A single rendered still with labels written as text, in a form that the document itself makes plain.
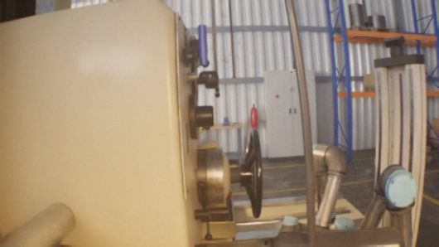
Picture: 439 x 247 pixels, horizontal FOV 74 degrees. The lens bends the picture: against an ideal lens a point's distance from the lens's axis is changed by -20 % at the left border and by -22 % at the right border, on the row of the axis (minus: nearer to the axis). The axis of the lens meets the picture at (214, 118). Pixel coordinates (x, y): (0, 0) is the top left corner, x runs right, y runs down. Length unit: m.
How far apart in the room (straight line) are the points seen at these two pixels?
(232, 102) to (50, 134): 7.94
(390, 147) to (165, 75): 1.19
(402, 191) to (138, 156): 0.83
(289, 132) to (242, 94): 1.50
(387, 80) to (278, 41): 7.42
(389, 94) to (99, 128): 1.29
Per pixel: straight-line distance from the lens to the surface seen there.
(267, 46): 8.97
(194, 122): 1.12
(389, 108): 1.72
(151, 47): 0.91
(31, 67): 1.05
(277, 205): 2.94
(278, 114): 8.32
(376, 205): 1.36
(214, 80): 1.33
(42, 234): 0.88
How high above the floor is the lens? 1.64
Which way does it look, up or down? 4 degrees down
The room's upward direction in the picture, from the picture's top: 3 degrees counter-clockwise
